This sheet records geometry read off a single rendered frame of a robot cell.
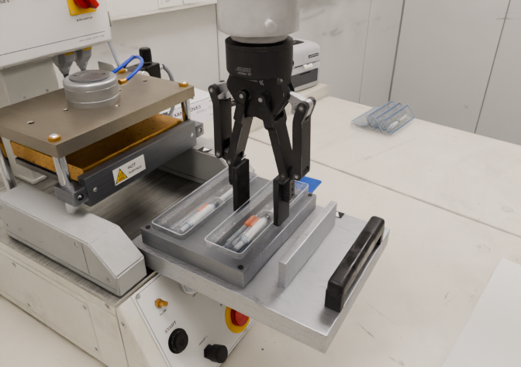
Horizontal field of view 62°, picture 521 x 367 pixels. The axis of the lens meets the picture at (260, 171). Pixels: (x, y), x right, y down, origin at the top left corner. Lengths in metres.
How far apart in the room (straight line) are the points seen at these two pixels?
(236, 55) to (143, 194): 0.40
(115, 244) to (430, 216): 0.75
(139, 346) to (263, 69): 0.39
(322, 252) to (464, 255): 0.48
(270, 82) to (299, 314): 0.26
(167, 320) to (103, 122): 0.29
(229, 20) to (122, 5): 0.93
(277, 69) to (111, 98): 0.31
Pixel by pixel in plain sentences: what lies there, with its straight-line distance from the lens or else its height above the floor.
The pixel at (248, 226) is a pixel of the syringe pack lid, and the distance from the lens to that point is 0.56.
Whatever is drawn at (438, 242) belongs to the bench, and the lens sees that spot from 1.03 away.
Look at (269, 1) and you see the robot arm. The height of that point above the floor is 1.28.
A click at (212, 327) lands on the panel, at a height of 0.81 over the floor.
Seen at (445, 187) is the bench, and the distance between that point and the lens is 1.24.
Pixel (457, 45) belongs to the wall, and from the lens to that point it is 2.98.
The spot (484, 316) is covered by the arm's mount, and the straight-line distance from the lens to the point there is 0.87.
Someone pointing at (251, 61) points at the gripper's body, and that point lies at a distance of 0.47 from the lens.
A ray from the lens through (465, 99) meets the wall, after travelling 3.04.
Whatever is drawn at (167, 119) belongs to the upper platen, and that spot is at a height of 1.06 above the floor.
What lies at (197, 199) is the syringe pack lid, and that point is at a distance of 0.63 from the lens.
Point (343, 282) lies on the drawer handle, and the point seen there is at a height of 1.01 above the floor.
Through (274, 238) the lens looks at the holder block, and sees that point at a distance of 0.57.
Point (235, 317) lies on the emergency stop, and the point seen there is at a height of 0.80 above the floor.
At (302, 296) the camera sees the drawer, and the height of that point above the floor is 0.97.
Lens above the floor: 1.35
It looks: 30 degrees down
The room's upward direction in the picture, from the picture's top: straight up
